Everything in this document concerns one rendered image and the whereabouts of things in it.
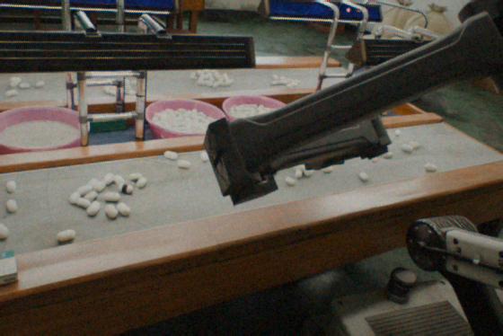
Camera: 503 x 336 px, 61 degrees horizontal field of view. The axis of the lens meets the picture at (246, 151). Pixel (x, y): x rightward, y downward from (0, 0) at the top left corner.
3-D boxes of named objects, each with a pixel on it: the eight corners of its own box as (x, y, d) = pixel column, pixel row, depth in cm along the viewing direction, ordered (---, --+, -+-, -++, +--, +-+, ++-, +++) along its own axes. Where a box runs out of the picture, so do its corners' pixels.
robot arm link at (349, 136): (250, 197, 54) (220, 119, 56) (224, 209, 58) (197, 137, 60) (401, 150, 84) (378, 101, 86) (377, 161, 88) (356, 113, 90)
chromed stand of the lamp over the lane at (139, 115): (164, 196, 115) (175, 31, 94) (86, 208, 106) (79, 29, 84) (145, 161, 129) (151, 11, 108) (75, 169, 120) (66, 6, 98)
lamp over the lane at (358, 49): (491, 65, 151) (500, 44, 147) (361, 66, 122) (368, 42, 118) (472, 57, 157) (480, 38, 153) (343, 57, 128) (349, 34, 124)
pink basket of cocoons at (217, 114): (238, 145, 147) (242, 120, 142) (180, 168, 128) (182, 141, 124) (187, 116, 161) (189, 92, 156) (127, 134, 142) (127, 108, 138)
